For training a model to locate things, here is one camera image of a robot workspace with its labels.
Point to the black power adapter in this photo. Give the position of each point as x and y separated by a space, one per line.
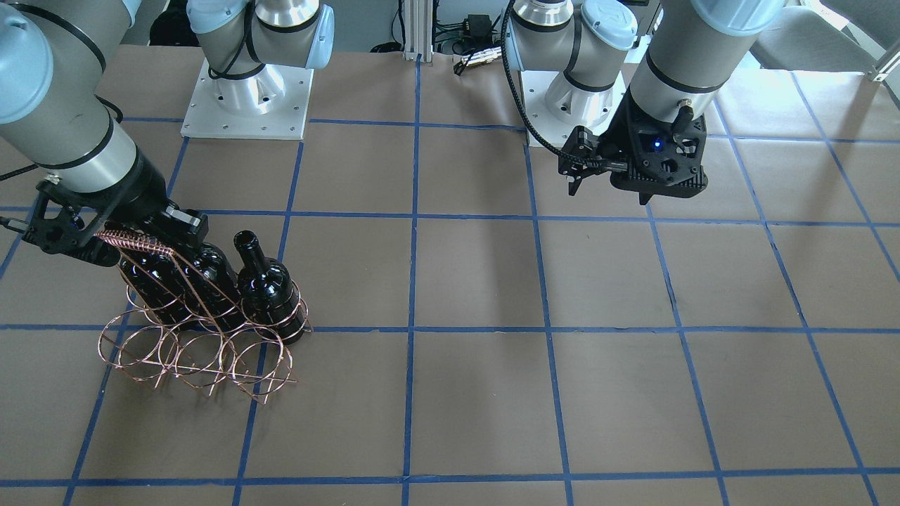
479 27

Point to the aluminium frame post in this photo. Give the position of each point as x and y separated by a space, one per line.
417 27

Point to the copper wire wine basket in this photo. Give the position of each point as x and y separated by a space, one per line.
203 358

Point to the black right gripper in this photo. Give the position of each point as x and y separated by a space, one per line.
136 190

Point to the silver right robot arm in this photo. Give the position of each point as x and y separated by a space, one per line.
259 57

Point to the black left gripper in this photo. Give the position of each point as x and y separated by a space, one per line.
619 138

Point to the dark wine bottle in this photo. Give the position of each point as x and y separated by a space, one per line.
212 288

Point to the dark bottle in basket corner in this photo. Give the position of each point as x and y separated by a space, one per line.
268 295

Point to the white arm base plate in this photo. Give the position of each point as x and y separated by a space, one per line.
555 107
269 106

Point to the dark bottle under basket handle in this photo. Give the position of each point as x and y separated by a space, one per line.
157 283

